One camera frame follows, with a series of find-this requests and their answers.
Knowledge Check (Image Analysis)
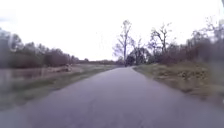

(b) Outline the grass verge with field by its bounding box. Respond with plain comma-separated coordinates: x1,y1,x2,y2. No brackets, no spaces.
0,63,118,111

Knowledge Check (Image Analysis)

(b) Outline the tall thin bare tree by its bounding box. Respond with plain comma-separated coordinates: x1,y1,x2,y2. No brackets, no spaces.
112,19,134,67

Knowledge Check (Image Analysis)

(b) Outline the grass verge with leaves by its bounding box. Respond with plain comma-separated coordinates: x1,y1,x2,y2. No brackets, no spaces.
132,61,224,108

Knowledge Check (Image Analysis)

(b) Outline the grey asphalt path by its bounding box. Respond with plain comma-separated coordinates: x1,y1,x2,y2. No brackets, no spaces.
0,65,224,128

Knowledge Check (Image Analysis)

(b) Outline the bare trees and brush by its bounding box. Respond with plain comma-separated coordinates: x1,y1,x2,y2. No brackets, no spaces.
126,16,224,67

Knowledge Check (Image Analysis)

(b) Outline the row of dark trees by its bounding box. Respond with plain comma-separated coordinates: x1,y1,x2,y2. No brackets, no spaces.
0,28,116,70

